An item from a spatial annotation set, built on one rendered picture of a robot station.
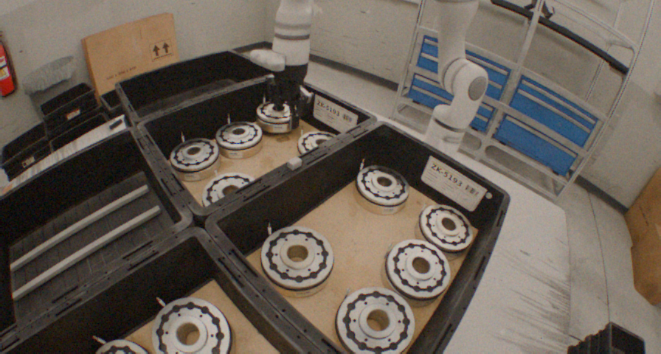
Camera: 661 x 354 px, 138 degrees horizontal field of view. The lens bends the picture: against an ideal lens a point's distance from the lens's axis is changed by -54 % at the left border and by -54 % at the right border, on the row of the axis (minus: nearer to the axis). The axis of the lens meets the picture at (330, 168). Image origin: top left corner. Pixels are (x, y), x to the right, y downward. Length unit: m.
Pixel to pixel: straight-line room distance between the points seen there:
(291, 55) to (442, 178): 0.37
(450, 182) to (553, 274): 0.48
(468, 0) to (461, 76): 0.17
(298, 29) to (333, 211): 0.34
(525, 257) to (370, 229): 0.50
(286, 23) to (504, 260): 0.73
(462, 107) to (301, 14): 0.39
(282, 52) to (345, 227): 0.34
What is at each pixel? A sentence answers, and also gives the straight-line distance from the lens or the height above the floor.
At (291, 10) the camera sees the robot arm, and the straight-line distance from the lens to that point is 0.53.
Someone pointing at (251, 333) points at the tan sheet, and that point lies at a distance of 0.38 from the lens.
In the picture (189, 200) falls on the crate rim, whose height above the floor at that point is 0.93.
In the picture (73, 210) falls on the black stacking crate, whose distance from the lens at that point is 0.63.
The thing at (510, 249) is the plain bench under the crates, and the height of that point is 0.70.
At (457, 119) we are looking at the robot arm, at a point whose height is 0.95.
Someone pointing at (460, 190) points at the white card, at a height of 0.89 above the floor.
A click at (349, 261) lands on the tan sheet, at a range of 0.43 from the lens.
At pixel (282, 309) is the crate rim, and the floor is 0.93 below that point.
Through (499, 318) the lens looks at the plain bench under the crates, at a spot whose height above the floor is 0.70.
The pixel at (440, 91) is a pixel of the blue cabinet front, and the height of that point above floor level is 0.48.
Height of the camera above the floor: 1.19
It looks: 40 degrees down
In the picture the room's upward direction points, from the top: 9 degrees clockwise
